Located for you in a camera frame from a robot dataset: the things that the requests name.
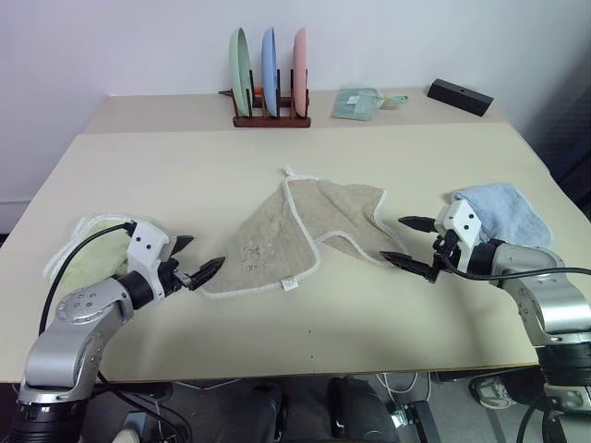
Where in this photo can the beige towel with white trim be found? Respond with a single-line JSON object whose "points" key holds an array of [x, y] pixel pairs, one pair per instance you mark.
{"points": [[277, 231]]}

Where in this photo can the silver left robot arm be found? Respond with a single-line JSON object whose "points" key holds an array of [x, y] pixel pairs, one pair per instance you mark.
{"points": [[69, 341]]}

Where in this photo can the dark wooden plate rack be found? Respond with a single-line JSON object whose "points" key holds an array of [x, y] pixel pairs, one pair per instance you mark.
{"points": [[272, 122]]}

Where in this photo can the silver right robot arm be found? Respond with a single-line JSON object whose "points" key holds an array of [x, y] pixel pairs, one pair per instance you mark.
{"points": [[549, 295]]}

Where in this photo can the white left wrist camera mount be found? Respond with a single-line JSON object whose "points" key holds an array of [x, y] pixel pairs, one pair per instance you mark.
{"points": [[146, 240]]}

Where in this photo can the pink plate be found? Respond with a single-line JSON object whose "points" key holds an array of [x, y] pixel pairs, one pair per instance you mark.
{"points": [[300, 69]]}

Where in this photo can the light blue towel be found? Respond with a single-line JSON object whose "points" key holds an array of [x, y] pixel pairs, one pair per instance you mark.
{"points": [[508, 207]]}

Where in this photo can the black rectangular box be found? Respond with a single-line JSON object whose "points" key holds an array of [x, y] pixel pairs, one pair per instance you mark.
{"points": [[459, 96]]}

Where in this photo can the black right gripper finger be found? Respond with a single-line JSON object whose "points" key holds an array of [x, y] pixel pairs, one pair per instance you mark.
{"points": [[408, 263], [418, 223]]}

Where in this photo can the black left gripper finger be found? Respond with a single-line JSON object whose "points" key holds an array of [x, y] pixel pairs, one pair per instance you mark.
{"points": [[185, 243], [208, 272]]}

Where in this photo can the small orange object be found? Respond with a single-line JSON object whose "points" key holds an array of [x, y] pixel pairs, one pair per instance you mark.
{"points": [[257, 92]]}

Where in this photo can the grey white sneaker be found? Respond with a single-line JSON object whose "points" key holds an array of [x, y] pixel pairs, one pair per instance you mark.
{"points": [[494, 394]]}

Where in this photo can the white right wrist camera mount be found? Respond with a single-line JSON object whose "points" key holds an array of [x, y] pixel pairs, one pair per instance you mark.
{"points": [[464, 222]]}

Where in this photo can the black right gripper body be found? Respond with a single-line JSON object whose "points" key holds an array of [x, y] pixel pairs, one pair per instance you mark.
{"points": [[447, 251]]}

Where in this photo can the small mint green clip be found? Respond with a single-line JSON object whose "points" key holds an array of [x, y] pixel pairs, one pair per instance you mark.
{"points": [[397, 100]]}

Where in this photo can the light green towel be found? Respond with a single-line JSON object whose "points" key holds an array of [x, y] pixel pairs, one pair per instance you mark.
{"points": [[92, 258]]}

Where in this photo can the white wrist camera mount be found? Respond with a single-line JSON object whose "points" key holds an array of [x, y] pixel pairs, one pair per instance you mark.
{"points": [[464, 222], [146, 240]]}

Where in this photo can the black metal table leg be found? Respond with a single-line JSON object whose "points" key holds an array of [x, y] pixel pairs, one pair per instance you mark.
{"points": [[418, 422]]}

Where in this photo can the green plate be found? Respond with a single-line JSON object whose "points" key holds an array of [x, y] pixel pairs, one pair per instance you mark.
{"points": [[240, 69]]}

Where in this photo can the white shoe tip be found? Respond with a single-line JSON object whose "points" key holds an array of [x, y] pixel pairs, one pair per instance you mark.
{"points": [[125, 436]]}

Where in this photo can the dark rounded shape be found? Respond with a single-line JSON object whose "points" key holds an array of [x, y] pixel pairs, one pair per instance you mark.
{"points": [[360, 410]]}

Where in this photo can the folded mint green cloth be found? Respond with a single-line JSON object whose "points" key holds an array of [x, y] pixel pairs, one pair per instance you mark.
{"points": [[355, 104]]}

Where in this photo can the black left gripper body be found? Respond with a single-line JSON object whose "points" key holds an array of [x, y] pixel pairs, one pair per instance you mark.
{"points": [[172, 277]]}

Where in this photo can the blue plate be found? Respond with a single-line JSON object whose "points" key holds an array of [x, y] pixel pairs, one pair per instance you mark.
{"points": [[270, 69]]}

